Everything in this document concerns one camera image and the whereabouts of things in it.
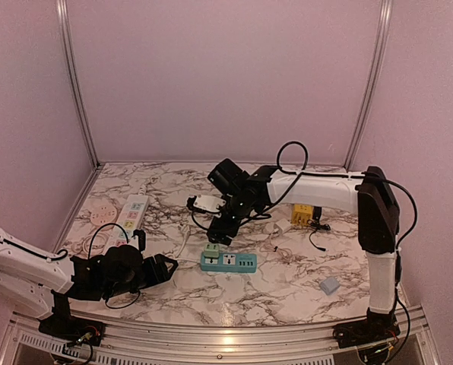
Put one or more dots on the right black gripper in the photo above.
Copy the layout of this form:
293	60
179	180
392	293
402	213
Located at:
220	237

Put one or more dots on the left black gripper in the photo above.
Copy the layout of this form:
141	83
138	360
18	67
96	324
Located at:
158	273

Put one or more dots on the green usb charger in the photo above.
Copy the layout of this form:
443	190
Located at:
211	251

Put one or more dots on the teal power strip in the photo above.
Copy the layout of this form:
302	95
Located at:
242	263

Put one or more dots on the light blue usb charger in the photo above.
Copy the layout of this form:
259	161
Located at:
329	285

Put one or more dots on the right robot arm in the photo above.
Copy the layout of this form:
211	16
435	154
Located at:
367	194

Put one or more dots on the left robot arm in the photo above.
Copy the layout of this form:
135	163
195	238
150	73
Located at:
35	280

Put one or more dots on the white usb charger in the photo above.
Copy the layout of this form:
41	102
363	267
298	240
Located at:
278	227

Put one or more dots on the white multicolour power strip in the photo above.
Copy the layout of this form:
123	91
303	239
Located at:
130	218

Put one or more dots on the pink round socket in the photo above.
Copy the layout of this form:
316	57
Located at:
103	214

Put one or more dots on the yellow cube socket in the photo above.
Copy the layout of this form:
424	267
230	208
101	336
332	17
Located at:
302	215

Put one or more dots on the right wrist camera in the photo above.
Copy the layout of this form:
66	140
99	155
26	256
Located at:
205	204

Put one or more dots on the black power adapter with cable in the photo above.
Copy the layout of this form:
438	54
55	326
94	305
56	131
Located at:
316	225

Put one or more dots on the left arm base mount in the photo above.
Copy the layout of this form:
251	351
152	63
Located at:
73	328

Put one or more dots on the front aluminium rail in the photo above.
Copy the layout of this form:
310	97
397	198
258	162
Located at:
129	342

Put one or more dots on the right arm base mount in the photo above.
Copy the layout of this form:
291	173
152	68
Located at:
361	332

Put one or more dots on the left aluminium frame post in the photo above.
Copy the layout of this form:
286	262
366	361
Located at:
65	29

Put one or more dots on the aluminium frame post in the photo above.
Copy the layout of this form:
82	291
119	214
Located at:
65	29
381	39

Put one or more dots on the right aluminium frame post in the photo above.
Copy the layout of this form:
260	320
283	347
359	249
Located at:
381	39

